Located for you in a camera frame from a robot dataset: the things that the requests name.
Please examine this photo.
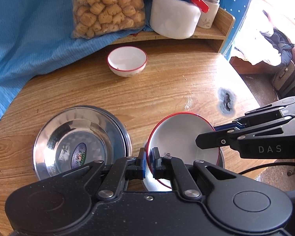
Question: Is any steel plate with sticker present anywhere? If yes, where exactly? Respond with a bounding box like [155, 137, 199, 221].
[33, 106, 127, 180]

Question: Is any black cable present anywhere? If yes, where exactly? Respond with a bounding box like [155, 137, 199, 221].
[236, 160, 295, 175]

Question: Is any white jar with blue lid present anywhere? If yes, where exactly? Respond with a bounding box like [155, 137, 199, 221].
[149, 0, 210, 39]

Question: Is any blue dotted curtain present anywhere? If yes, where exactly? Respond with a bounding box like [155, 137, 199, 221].
[199, 0, 260, 61]

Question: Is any pile of clothes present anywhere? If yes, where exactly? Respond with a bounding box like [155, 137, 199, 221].
[259, 9, 295, 67]

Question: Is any steel bowl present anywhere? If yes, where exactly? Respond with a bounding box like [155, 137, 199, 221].
[142, 138, 225, 193]

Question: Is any small floral canister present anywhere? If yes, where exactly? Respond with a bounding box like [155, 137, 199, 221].
[197, 0, 221, 29]

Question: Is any tan luggage bag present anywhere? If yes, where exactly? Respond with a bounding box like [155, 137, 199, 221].
[271, 60, 295, 98]

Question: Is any white ceramic bowl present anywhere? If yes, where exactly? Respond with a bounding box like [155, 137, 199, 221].
[147, 112, 221, 190]
[107, 46, 148, 77]

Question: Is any wooden desk shelf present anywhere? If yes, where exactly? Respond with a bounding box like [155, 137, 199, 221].
[108, 6, 236, 53]

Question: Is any blue striped cloth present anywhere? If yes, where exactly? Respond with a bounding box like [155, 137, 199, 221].
[0, 0, 158, 129]

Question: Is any clear bag of snacks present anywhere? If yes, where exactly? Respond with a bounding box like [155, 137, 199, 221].
[71, 0, 146, 39]

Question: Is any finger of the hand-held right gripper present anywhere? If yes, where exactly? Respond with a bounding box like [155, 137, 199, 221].
[214, 96, 295, 131]
[195, 114, 295, 159]

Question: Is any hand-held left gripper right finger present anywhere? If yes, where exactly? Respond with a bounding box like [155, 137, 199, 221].
[150, 147, 239, 200]

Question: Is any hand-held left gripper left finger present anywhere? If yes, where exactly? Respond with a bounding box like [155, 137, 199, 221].
[56, 147, 147, 200]

